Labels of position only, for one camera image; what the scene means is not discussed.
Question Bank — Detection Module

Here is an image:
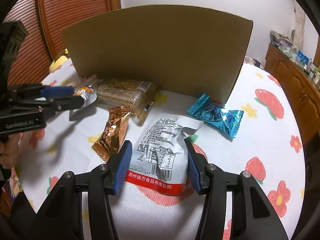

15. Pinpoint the brown cardboard box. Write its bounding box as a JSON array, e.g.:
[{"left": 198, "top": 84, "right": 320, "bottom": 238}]
[{"left": 61, "top": 4, "right": 253, "bottom": 104}]

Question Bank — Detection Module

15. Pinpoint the brown wooden wardrobe door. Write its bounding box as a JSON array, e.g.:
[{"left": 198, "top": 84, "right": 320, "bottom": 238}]
[{"left": 4, "top": 0, "right": 121, "bottom": 85}]

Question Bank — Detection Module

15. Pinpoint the clear brown biscuit packet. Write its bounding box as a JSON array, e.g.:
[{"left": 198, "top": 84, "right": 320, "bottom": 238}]
[{"left": 96, "top": 78, "right": 160, "bottom": 120}]

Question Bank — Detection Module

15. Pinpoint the clutter on dresser top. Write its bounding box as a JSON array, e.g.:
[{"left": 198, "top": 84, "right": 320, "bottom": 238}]
[{"left": 270, "top": 3, "right": 319, "bottom": 80}]

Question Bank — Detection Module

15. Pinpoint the silver foil snack packet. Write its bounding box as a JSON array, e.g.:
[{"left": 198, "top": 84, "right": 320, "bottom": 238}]
[{"left": 69, "top": 74, "right": 98, "bottom": 121}]

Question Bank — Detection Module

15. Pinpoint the white floral strawberry blanket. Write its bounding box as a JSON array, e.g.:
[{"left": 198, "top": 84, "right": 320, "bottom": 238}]
[{"left": 10, "top": 64, "right": 305, "bottom": 239}]

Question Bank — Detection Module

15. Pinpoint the gold foil snack packet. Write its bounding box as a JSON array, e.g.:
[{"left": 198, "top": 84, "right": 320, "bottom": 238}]
[{"left": 92, "top": 106, "right": 132, "bottom": 162}]

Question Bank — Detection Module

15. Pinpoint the yellow plush toy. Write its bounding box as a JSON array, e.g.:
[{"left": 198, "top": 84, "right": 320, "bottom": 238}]
[{"left": 49, "top": 48, "right": 70, "bottom": 73}]

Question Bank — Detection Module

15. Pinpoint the brown wooden dresser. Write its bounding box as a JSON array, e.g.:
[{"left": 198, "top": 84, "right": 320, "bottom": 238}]
[{"left": 264, "top": 44, "right": 320, "bottom": 144}]

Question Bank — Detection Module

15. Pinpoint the blue foil candy packet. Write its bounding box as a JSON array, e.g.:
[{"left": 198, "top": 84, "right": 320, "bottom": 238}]
[{"left": 187, "top": 93, "right": 244, "bottom": 138}]

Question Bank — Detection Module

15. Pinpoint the person's left hand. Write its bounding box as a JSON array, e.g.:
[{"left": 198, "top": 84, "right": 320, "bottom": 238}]
[{"left": 0, "top": 134, "right": 20, "bottom": 170}]

